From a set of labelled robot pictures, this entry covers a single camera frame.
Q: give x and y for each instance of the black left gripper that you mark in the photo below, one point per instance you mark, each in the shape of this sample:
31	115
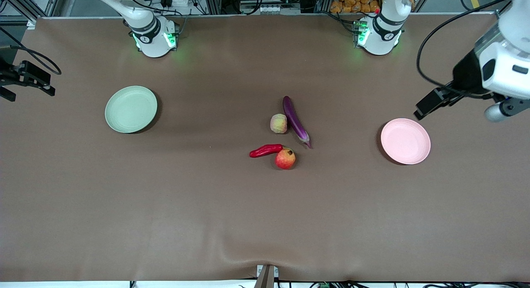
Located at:
466	75

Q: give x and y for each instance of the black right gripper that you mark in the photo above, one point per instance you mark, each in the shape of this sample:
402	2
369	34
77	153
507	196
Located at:
9	75

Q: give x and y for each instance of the purple eggplant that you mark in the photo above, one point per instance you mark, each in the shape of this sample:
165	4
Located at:
293	116

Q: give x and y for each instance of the yellow pink peach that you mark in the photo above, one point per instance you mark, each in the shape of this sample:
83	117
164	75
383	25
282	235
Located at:
278	123

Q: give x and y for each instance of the red pomegranate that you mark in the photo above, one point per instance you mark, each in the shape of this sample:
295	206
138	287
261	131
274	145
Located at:
285	159

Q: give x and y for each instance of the red chili pepper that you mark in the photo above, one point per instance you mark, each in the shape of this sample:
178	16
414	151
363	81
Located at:
265	150

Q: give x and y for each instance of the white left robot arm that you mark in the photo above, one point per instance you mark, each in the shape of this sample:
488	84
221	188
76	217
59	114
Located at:
385	35

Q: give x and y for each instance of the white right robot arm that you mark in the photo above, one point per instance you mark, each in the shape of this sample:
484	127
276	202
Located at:
151	44

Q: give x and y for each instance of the pink round plate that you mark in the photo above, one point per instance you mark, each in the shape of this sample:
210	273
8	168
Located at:
405	141

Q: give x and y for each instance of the pale green round plate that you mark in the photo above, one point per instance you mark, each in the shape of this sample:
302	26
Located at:
131	109

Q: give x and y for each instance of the bag of orange items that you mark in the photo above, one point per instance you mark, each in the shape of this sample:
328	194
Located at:
356	0

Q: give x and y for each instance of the grey electronics box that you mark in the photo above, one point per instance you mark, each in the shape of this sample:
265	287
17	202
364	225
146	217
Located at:
269	2

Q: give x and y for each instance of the brown table mat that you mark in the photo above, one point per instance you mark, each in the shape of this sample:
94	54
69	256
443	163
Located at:
265	217

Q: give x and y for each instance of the aluminium camera post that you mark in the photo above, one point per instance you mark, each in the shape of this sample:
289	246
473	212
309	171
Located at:
266	277

